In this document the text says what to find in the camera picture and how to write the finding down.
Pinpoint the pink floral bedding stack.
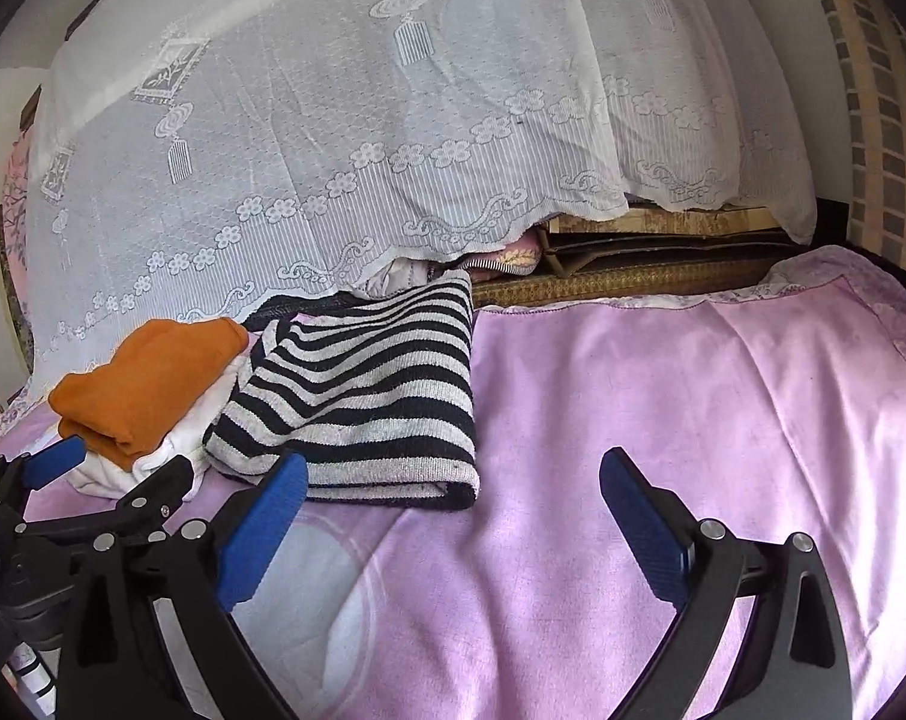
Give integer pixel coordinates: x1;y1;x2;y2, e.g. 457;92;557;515
1;128;32;317

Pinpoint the white lace cover cloth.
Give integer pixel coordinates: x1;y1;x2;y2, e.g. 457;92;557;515
26;0;816;397

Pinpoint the orange folded garment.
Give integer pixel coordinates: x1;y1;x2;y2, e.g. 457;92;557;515
48;319;248;472

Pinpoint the white folded garment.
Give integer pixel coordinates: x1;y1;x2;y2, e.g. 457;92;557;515
66;349;250;502

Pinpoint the black white striped sweater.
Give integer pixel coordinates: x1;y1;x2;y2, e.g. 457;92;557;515
204;270;481;511

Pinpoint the brown woven bamboo mat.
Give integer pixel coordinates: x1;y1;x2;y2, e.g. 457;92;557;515
473;205;801;307

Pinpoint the brown tiled column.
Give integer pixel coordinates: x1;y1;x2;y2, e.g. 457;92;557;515
819;0;906;271

